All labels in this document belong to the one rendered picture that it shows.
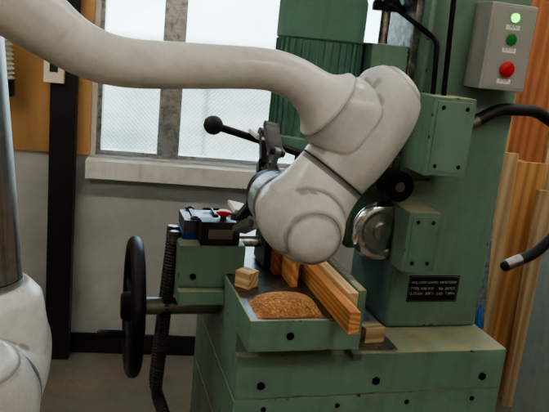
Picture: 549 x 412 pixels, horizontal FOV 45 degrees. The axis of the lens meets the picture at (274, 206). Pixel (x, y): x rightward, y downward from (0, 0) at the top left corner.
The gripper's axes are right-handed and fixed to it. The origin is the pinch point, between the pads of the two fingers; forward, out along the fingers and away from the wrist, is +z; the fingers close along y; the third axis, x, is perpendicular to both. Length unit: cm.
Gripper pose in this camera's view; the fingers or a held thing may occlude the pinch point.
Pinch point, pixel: (246, 169)
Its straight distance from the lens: 122.9
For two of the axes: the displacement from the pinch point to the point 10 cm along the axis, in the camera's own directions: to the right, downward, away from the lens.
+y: 2.9, -9.4, -1.8
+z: -2.5, -2.6, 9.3
